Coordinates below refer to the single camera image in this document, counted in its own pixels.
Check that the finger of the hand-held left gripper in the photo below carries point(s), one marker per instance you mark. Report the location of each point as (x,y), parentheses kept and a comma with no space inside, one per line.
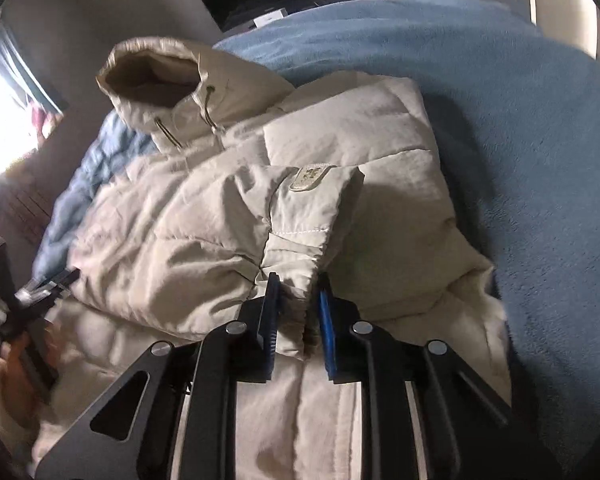
(55,285)

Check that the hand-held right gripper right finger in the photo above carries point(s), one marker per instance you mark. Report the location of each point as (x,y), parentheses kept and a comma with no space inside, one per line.
(330,335)

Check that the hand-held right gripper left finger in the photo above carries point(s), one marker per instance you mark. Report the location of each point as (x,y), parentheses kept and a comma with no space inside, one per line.
(269,320)

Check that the cream hooded puffer jacket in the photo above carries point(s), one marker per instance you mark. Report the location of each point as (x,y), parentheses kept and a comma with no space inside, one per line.
(220,220)

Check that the person's left forearm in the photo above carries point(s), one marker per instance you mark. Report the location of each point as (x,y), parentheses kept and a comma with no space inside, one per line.
(0,400)

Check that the person's left hand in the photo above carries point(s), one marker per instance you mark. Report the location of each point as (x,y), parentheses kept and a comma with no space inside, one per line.
(17,375)

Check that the dark curtain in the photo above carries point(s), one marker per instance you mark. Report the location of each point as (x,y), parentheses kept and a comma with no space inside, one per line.
(27,70)

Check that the blue fleece blanket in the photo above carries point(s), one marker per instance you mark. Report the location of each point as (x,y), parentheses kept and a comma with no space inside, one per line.
(505,110)

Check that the flat white box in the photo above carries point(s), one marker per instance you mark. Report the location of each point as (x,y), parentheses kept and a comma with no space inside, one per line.
(271,17)

